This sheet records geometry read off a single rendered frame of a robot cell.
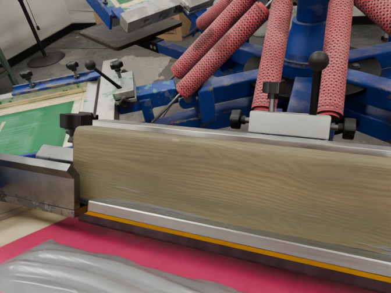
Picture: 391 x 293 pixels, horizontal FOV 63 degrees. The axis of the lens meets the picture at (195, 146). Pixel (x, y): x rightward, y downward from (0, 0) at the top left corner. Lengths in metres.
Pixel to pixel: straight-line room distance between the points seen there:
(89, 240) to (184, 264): 0.10
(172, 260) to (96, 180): 0.10
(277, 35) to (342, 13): 0.13
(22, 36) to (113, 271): 4.96
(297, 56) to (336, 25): 0.24
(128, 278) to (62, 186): 0.11
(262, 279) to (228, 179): 0.08
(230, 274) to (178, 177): 0.09
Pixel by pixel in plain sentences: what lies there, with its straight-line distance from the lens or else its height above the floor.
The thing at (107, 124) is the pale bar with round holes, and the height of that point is 1.16.
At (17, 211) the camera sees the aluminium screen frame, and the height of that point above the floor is 1.21.
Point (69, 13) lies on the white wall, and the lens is 5.84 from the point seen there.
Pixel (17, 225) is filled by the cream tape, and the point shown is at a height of 1.22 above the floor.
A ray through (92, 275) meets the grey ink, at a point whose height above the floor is 1.25.
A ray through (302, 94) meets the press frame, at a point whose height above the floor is 1.02.
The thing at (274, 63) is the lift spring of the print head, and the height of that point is 1.16.
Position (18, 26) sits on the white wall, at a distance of 5.14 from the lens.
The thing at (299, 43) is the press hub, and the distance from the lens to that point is 0.96.
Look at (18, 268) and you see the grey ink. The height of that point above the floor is 1.26.
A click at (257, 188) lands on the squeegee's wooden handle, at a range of 0.26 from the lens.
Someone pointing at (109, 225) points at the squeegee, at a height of 1.21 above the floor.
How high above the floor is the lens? 1.46
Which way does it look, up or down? 38 degrees down
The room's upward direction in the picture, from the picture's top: 10 degrees counter-clockwise
